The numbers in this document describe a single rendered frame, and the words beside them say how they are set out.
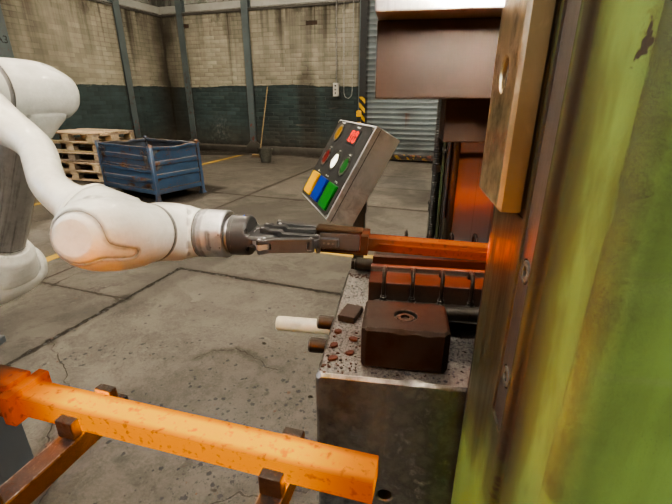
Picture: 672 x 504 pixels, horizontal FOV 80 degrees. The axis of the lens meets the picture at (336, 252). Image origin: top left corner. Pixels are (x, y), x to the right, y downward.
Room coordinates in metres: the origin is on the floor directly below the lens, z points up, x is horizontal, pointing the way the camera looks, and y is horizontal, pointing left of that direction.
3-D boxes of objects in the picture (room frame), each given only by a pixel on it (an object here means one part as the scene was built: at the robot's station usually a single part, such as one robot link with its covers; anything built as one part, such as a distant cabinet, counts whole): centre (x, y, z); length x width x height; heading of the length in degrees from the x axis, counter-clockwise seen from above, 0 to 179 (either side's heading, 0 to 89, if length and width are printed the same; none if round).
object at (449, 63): (0.66, -0.28, 1.32); 0.42 x 0.20 x 0.10; 81
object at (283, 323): (1.05, -0.03, 0.62); 0.44 x 0.05 x 0.05; 81
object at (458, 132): (0.63, -0.31, 1.24); 0.30 x 0.07 x 0.06; 81
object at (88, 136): (6.89, 4.08, 0.37); 1.26 x 0.88 x 0.74; 70
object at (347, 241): (0.67, -0.01, 1.04); 0.07 x 0.01 x 0.03; 80
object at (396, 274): (0.66, -0.28, 0.96); 0.42 x 0.20 x 0.09; 81
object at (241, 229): (0.70, 0.15, 1.03); 0.09 x 0.08 x 0.07; 81
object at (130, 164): (5.60, 2.54, 0.36); 1.20 x 0.80 x 0.72; 59
